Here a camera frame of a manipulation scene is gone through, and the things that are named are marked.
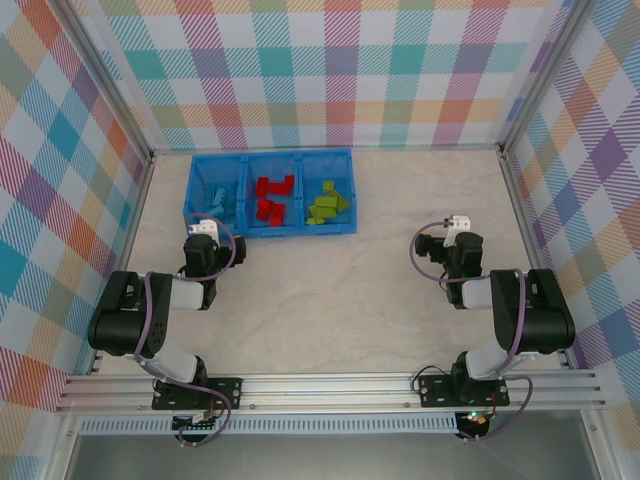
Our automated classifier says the blue plastic bin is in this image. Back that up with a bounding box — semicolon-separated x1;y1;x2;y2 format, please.
297;148;361;236
185;153;250;243
243;151;305;240

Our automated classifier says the black mounting plate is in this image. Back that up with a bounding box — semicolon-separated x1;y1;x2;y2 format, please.
152;377;245;411
417;373;511;408

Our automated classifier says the plaid backdrop panel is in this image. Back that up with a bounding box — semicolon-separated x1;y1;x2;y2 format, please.
0;0;151;421
504;0;640;451
74;0;576;151

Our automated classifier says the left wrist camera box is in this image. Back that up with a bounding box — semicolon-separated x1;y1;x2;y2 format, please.
188;218;222;237

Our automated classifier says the aluminium frame rail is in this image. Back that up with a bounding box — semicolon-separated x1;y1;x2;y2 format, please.
499;149;576;371
148;143;505;155
89;152;157;374

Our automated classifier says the purple cable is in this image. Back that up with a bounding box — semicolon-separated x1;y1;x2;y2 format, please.
134;213;239;449
409;221;534;444

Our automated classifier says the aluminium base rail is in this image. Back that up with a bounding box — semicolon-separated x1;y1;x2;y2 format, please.
55;372;607;414

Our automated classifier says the aluminium frame post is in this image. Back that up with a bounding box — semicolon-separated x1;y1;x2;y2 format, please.
58;0;156;166
497;0;599;156

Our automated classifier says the perforated cable duct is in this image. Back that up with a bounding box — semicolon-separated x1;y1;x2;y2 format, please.
79;418;459;435

